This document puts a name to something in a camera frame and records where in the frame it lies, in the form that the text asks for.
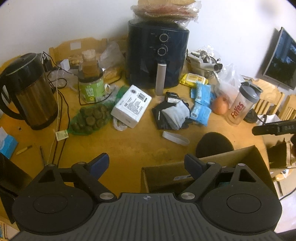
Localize white knit sock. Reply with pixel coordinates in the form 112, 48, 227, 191
162, 100, 190, 130

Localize black patterned glove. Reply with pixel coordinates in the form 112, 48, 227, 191
152, 101, 190, 130

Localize white tissue pack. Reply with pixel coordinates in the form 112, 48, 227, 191
111, 85, 152, 128

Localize wooden chair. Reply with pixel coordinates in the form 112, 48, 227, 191
251, 79, 295, 121

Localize open cardboard box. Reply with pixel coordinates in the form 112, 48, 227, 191
140, 146, 276, 196

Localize black kettle base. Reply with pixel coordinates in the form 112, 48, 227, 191
243, 109, 258, 123

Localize white elastic band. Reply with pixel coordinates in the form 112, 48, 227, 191
162, 131, 190, 146

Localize clear shaker bottle grey lid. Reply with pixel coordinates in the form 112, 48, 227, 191
226, 81, 263, 126

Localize green net bag of fruit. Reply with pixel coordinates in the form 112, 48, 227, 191
67, 102, 114, 136

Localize blue snack packets pile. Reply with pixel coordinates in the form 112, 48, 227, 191
190, 82, 212, 126

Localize red apple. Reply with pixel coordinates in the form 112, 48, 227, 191
211, 96, 229, 115

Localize small black white box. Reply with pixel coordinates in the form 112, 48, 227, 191
165, 91, 181, 104

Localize green label jar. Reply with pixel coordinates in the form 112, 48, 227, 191
78, 71, 105, 103

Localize yellow wet wipes pack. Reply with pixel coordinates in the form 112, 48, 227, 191
179, 73, 208, 88

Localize steel electric kettle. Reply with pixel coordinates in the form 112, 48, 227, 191
1, 53, 58, 130

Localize brown spice jar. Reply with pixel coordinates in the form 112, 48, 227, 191
82, 49, 100, 78

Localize basket of tools and tape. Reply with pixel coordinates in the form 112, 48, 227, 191
186, 50, 223, 78

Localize dark blue air fryer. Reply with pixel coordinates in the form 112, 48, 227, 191
125, 20, 190, 89

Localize paper liners in plastic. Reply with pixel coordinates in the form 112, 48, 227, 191
130, 1, 202, 23

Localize black charging cable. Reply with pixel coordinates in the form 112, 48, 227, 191
41, 52, 71, 166

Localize wall mounted television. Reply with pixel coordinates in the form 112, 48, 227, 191
263, 27, 296, 90

